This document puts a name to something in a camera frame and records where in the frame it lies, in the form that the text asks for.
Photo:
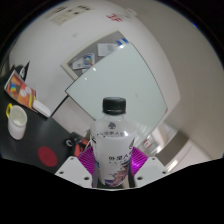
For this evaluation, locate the large whiteboard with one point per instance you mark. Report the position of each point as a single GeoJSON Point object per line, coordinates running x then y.
{"type": "Point", "coordinates": [126, 83]}

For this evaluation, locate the red and black tool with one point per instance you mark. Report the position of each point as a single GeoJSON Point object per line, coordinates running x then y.
{"type": "Point", "coordinates": [80, 145]}

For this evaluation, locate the red floor number sign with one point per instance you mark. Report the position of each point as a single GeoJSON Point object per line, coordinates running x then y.
{"type": "Point", "coordinates": [115, 17]}

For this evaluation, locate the clear black-capped drink bottle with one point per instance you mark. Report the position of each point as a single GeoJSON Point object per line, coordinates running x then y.
{"type": "Point", "coordinates": [113, 146]}

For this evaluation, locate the flat round red coaster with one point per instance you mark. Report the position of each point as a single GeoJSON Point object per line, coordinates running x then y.
{"type": "Point", "coordinates": [47, 156]}

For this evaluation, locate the large white wall poster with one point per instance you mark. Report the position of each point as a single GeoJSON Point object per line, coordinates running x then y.
{"type": "Point", "coordinates": [70, 14]}

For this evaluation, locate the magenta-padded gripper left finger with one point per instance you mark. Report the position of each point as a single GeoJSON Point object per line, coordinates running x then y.
{"type": "Point", "coordinates": [71, 168]}

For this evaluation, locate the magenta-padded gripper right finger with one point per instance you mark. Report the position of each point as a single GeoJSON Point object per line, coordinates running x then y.
{"type": "Point", "coordinates": [151, 168]}

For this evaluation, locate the small blue card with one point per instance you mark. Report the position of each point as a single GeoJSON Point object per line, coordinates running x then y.
{"type": "Point", "coordinates": [122, 41]}

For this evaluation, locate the black skull-print bag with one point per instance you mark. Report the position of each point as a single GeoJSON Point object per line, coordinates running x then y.
{"type": "Point", "coordinates": [24, 70]}

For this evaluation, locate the small flat white box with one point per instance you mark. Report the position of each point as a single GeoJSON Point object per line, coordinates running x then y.
{"type": "Point", "coordinates": [41, 108]}

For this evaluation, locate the colourful round-print flyer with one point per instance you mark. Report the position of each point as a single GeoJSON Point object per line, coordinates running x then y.
{"type": "Point", "coordinates": [85, 61]}

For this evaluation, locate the grey pin board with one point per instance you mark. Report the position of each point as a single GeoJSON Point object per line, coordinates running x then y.
{"type": "Point", "coordinates": [80, 56]}

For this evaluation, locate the white paper sheet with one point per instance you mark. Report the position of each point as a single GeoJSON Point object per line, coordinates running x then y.
{"type": "Point", "coordinates": [106, 49]}

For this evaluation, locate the colourful orange book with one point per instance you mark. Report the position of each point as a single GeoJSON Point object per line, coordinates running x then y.
{"type": "Point", "coordinates": [20, 90]}

